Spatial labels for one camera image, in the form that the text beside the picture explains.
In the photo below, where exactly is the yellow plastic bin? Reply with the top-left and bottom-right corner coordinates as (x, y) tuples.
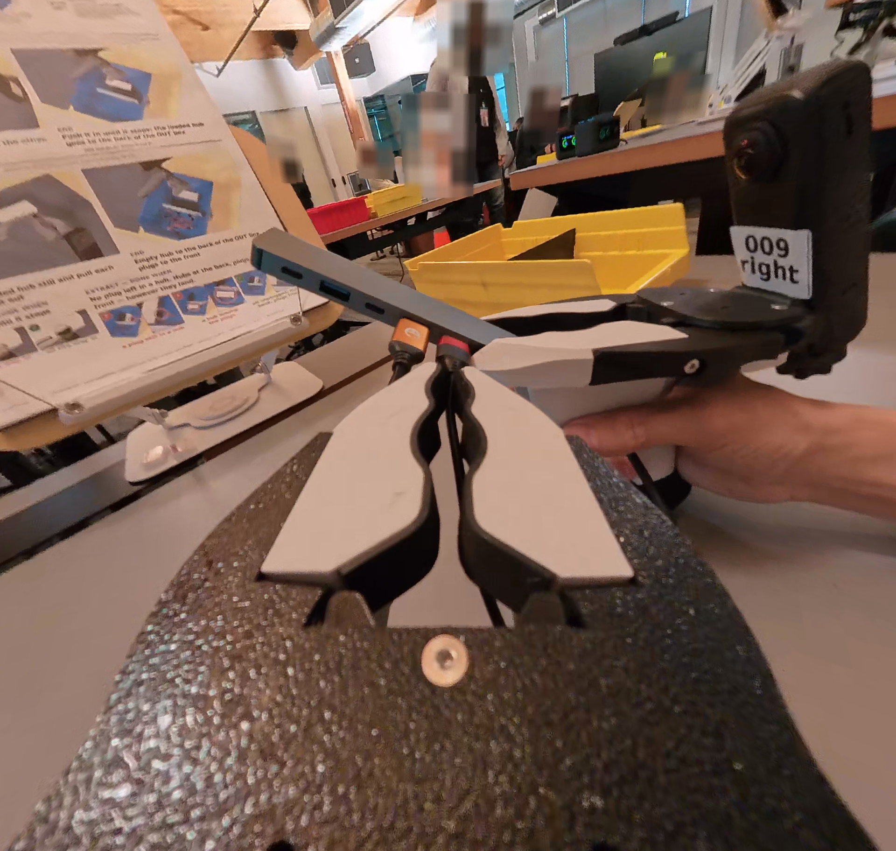
(405, 202), (694, 320)

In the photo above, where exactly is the person's right forearm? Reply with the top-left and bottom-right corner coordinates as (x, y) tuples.
(805, 401), (896, 520)

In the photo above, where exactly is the grey usb hub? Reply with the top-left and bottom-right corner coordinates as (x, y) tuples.
(250, 227), (520, 350)

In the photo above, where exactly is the small yellow bin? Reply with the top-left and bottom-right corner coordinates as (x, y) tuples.
(365, 183), (425, 219)

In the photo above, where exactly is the red plastic bin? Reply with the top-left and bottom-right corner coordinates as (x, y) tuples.
(307, 196), (372, 237)

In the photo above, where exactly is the printed instruction sheet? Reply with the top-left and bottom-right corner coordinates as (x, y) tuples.
(0, 0), (331, 404)

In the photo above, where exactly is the wooden workbench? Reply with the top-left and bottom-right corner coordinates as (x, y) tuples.
(510, 91), (896, 194)

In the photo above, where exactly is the orange plug usb cable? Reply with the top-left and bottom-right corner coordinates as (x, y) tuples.
(387, 317), (433, 384)

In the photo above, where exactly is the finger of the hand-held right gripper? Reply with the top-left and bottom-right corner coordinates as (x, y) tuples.
(473, 324), (692, 390)
(482, 295), (637, 334)

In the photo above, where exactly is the person's right hand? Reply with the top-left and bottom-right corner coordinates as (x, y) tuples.
(562, 378), (807, 505)

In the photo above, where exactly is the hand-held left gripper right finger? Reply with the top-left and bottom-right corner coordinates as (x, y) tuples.
(458, 366), (637, 617)

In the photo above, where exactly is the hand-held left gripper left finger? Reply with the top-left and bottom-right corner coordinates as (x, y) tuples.
(260, 363), (442, 612)

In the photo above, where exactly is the black wall screen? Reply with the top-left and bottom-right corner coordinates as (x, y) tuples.
(594, 5), (715, 127)

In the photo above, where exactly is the red plug usb cable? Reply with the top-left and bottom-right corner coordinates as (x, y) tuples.
(434, 335), (506, 629)

